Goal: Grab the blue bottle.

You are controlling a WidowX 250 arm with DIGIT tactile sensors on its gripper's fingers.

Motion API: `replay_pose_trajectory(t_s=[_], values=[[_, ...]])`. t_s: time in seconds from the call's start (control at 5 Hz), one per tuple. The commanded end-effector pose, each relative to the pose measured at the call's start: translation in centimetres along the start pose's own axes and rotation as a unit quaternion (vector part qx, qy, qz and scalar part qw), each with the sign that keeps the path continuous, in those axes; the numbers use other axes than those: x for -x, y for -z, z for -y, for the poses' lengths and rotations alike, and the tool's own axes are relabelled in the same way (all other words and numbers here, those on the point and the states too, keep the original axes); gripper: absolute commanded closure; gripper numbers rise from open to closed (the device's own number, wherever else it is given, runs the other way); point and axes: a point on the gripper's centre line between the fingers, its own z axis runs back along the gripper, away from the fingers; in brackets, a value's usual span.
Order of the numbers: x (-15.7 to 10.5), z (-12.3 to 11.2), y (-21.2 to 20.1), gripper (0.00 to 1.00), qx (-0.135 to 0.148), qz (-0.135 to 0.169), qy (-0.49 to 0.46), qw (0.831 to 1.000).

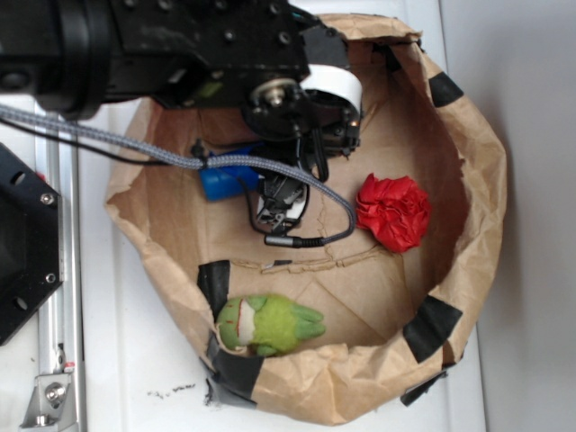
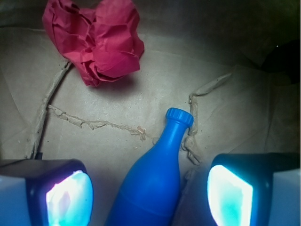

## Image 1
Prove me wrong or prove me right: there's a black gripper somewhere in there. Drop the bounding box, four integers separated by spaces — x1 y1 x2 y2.
242 64 363 158

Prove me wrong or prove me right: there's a blue plastic bottle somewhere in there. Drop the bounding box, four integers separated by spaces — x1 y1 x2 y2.
200 163 260 202

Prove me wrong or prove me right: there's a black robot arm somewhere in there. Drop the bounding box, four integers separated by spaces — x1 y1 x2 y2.
1 1 362 156

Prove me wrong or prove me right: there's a red crumpled paper ball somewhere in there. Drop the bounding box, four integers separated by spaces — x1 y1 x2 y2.
355 173 432 253

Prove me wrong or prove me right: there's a green plush toy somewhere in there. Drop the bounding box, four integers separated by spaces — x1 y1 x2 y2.
216 294 326 356

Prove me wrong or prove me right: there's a brown paper bag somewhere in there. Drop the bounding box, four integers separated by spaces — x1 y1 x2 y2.
105 13 507 425

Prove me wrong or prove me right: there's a grey braided cable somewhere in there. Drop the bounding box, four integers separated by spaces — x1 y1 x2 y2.
0 103 358 248

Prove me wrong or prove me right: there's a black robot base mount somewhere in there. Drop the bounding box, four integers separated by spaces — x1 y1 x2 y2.
1 145 61 346

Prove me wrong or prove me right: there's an aluminium frame rail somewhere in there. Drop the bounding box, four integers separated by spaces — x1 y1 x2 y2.
35 128 87 431

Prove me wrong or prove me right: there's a metal corner bracket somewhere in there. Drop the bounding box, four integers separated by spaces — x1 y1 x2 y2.
18 373 77 431

